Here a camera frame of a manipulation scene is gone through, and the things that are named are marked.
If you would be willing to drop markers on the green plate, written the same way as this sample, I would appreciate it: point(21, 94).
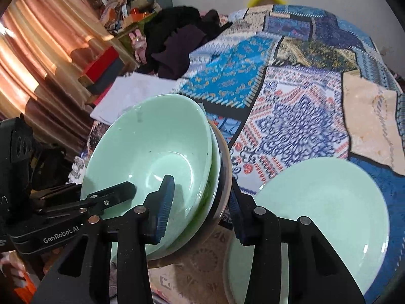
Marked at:
point(316, 202)

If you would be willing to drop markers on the pile of black clothes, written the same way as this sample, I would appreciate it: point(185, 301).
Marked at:
point(180, 38)

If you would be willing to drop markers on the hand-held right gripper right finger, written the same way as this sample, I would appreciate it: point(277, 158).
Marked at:
point(236, 210)

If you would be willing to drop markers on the red box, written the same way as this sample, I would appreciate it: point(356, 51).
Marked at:
point(101, 63)

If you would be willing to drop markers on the patchwork patterned blanket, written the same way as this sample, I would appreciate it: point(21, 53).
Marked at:
point(300, 101)

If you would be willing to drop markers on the white folded cloth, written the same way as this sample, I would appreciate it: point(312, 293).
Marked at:
point(136, 95)

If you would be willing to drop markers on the green bowl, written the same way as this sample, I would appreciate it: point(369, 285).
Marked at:
point(142, 152)

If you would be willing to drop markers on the pink rabbit toy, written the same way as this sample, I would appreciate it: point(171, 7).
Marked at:
point(138, 46)

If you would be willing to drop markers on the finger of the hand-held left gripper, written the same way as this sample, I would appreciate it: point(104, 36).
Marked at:
point(120, 191)

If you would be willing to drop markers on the person's left hand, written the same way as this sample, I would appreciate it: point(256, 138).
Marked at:
point(11, 266)

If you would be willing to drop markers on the dark blue box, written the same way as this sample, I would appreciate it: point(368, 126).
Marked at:
point(109, 77)

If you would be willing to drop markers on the orange brown curtain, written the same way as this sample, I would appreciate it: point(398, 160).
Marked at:
point(47, 53)

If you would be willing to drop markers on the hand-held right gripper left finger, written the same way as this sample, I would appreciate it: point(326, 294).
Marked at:
point(164, 209)

